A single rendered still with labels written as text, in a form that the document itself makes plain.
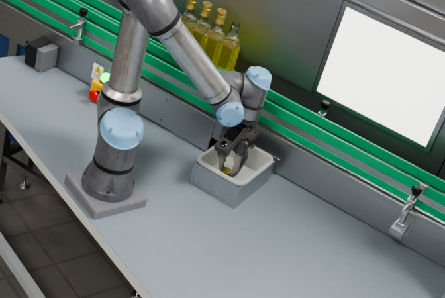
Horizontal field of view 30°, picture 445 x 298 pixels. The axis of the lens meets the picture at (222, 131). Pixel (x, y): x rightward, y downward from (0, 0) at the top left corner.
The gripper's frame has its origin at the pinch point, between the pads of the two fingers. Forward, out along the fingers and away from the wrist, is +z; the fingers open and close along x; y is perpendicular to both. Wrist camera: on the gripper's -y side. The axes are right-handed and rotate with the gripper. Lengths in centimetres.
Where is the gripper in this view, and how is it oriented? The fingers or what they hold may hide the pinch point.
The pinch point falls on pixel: (226, 171)
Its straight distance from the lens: 255.5
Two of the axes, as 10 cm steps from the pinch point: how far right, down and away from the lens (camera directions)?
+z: -2.5, 8.2, 5.1
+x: -8.1, -4.7, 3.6
